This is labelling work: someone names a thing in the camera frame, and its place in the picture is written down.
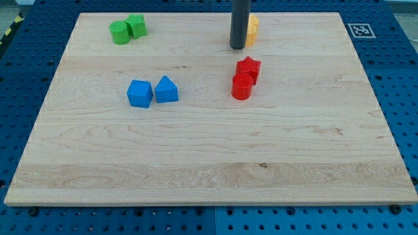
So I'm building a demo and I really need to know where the blue cube block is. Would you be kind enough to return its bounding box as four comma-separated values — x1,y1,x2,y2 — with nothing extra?
127,80,153,108

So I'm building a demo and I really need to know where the green cylinder block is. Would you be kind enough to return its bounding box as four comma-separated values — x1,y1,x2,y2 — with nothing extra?
109,21,131,45

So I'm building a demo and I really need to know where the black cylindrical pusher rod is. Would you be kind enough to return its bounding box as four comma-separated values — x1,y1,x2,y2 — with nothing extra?
229,0,251,50

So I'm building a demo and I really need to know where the green star block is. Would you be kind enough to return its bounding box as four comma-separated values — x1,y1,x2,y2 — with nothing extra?
124,14,148,39

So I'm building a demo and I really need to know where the red cylinder block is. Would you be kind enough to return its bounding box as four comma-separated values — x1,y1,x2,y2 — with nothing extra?
231,73,253,101

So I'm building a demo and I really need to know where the wooden board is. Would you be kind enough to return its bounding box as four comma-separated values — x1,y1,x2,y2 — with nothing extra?
5,12,417,207

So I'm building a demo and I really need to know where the red star block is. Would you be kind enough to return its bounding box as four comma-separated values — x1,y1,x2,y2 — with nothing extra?
236,56,261,85

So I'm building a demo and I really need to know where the blue triangle block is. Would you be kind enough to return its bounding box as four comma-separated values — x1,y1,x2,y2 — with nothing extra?
154,76,179,103

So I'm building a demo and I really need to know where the yellow block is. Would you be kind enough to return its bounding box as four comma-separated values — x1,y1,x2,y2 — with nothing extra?
246,14,259,46

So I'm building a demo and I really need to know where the white fiducial marker tag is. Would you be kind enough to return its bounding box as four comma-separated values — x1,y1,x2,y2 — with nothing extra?
348,23,376,39

